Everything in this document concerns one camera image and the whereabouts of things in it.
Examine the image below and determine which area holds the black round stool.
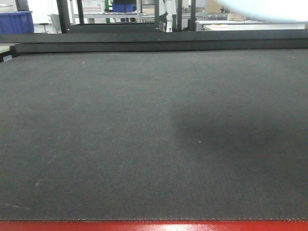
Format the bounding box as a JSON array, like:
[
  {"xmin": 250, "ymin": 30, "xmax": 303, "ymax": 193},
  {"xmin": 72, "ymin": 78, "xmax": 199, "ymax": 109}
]
[{"xmin": 39, "ymin": 23, "xmax": 50, "ymax": 34}]

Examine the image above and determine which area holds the light blue round tray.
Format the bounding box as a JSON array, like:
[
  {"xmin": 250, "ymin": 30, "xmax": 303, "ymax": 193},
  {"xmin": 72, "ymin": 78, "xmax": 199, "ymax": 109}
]
[{"xmin": 218, "ymin": 0, "xmax": 308, "ymax": 22}]

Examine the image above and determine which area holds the black woven table mat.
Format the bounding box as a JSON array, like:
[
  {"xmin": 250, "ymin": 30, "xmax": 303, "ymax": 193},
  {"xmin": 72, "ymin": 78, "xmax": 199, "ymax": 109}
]
[{"xmin": 0, "ymin": 50, "xmax": 308, "ymax": 220}]

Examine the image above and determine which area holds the blue plastic crate background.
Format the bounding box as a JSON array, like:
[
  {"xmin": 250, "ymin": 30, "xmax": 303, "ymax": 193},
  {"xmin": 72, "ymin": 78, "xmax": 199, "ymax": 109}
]
[{"xmin": 0, "ymin": 11, "xmax": 34, "ymax": 34}]

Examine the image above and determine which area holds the black metal frame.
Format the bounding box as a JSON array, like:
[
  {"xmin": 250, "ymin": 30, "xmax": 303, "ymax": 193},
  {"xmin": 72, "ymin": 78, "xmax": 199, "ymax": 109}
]
[{"xmin": 57, "ymin": 0, "xmax": 182, "ymax": 34}]

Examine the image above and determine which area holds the white background table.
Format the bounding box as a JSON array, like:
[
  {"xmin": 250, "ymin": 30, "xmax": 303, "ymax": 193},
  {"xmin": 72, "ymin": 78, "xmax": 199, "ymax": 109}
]
[{"xmin": 196, "ymin": 21, "xmax": 306, "ymax": 31}]

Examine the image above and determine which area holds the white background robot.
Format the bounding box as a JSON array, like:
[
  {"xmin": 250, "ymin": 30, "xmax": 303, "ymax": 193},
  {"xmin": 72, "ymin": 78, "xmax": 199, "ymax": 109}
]
[{"xmin": 159, "ymin": 0, "xmax": 177, "ymax": 33}]

